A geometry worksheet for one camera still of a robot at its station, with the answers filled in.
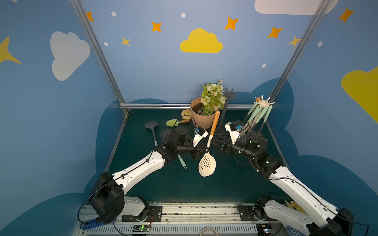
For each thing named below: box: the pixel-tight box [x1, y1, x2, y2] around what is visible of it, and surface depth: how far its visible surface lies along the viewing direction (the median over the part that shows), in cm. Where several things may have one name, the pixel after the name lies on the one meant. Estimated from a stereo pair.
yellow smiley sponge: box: [181, 109, 192, 120], surface depth 120 cm
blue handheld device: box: [80, 218, 117, 231], surface depth 72 cm
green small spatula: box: [165, 118, 190, 128], surface depth 117 cm
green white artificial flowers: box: [197, 78, 226, 117], surface depth 95 cm
